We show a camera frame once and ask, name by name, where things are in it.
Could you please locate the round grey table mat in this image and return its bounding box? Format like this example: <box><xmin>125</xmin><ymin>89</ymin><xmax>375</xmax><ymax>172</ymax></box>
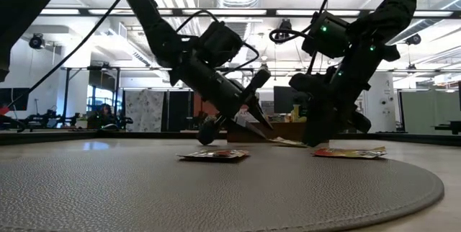
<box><xmin>0</xmin><ymin>138</ymin><xmax>446</xmax><ymax>232</ymax></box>

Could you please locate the black computer monitor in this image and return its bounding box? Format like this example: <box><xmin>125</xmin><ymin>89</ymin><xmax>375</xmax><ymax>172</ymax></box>
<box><xmin>273</xmin><ymin>86</ymin><xmax>300</xmax><ymax>115</ymax></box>

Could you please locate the black partition panel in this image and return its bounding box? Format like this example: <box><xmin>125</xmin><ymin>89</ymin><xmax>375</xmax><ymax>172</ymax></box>
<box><xmin>167</xmin><ymin>91</ymin><xmax>191</xmax><ymax>133</ymax></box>

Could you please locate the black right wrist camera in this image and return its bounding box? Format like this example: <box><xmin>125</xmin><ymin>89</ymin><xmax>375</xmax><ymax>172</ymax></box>
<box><xmin>301</xmin><ymin>11</ymin><xmax>352</xmax><ymax>60</ymax></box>

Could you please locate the black background desk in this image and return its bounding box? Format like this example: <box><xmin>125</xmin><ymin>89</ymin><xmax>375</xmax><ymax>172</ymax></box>
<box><xmin>434</xmin><ymin>120</ymin><xmax>461</xmax><ymax>135</ymax></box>

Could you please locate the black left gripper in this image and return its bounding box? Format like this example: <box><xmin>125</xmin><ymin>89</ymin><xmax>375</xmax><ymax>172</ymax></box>
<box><xmin>169</xmin><ymin>57</ymin><xmax>274</xmax><ymax>146</ymax></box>

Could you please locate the orange mango Ahmad tea packet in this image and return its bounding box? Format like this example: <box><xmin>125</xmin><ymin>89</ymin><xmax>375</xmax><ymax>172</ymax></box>
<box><xmin>176</xmin><ymin>148</ymin><xmax>251</xmax><ymax>161</ymax></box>
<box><xmin>312</xmin><ymin>146</ymin><xmax>388</xmax><ymax>160</ymax></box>

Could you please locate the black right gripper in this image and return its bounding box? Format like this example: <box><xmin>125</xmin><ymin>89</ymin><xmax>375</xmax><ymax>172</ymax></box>
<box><xmin>287</xmin><ymin>43</ymin><xmax>403</xmax><ymax>148</ymax></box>

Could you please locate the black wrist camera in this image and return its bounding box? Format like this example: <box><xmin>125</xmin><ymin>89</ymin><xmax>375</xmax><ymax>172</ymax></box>
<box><xmin>301</xmin><ymin>11</ymin><xmax>352</xmax><ymax>60</ymax></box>
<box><xmin>197</xmin><ymin>21</ymin><xmax>245</xmax><ymax>68</ymax></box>

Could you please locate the person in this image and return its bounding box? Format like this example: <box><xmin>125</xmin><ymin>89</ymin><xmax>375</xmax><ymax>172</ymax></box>
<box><xmin>88</xmin><ymin>102</ymin><xmax>120</xmax><ymax>130</ymax></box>

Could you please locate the brown wooden tea organiser box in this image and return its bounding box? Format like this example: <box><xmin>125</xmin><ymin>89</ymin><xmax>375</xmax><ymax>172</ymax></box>
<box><xmin>226</xmin><ymin>121</ymin><xmax>331</xmax><ymax>143</ymax></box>

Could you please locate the green partition wall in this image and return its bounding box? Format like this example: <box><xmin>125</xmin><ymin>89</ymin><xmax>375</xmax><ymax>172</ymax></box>
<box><xmin>399</xmin><ymin>90</ymin><xmax>461</xmax><ymax>135</ymax></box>

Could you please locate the white marbled partition panel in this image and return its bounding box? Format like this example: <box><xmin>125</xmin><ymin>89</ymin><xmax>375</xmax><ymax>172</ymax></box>
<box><xmin>125</xmin><ymin>90</ymin><xmax>165</xmax><ymax>133</ymax></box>

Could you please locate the long black arm cable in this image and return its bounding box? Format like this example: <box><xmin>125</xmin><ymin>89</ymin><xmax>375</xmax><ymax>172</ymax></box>
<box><xmin>6</xmin><ymin>0</ymin><xmax>124</xmax><ymax>109</ymax></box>

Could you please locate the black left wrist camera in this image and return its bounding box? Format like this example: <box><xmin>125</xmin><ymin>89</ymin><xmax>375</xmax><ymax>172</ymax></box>
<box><xmin>197</xmin><ymin>21</ymin><xmax>245</xmax><ymax>68</ymax></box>

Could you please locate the white round pillar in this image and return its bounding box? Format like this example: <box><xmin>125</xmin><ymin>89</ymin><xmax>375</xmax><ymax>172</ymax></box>
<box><xmin>359</xmin><ymin>72</ymin><xmax>396</xmax><ymax>134</ymax></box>

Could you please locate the black wall screen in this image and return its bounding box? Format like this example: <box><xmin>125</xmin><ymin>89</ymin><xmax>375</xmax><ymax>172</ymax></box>
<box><xmin>0</xmin><ymin>87</ymin><xmax>30</xmax><ymax>112</ymax></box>

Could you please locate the orange partition panel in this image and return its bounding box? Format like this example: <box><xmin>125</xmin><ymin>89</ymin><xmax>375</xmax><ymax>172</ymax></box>
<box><xmin>193</xmin><ymin>93</ymin><xmax>220</xmax><ymax>122</ymax></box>

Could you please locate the black left wrist camera cable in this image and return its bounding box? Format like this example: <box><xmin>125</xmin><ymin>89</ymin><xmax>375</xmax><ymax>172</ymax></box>
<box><xmin>174</xmin><ymin>9</ymin><xmax>261</xmax><ymax>76</ymax></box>

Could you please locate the black overhead light beam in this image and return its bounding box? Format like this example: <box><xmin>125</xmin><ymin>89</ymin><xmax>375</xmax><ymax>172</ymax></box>
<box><xmin>39</xmin><ymin>6</ymin><xmax>461</xmax><ymax>19</ymax></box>

